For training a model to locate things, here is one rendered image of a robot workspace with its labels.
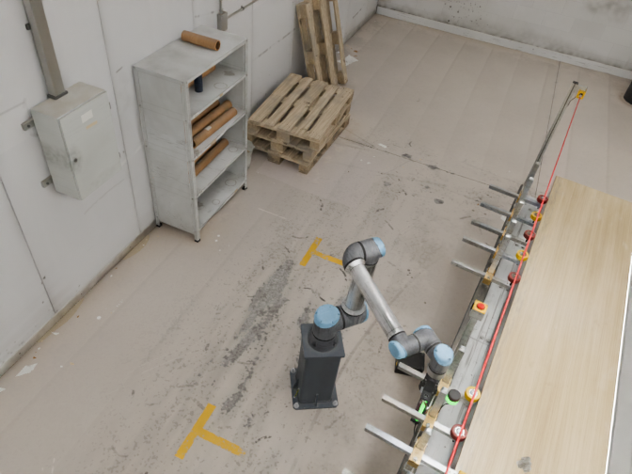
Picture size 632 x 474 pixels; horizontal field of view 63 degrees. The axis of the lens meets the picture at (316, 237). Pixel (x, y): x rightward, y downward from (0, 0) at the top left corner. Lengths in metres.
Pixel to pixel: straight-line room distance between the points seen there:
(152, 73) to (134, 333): 1.90
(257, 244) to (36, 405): 2.11
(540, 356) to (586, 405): 0.34
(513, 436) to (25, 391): 3.06
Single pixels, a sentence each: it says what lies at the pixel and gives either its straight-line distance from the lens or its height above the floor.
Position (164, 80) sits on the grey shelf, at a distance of 3.91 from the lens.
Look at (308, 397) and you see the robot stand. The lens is 3.69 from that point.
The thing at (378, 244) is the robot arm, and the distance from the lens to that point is 2.74.
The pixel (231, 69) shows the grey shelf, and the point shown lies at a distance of 4.65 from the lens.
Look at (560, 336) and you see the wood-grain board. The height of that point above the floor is 0.90.
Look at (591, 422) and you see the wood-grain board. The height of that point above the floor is 0.90.
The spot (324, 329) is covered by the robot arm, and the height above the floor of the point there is 0.81.
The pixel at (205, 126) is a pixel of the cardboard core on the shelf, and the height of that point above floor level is 0.94.
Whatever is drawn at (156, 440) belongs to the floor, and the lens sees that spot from 3.69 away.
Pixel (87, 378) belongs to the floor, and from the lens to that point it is 4.01.
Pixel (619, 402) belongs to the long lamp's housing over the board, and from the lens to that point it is 1.35.
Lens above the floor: 3.31
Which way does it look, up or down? 44 degrees down
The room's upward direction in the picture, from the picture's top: 8 degrees clockwise
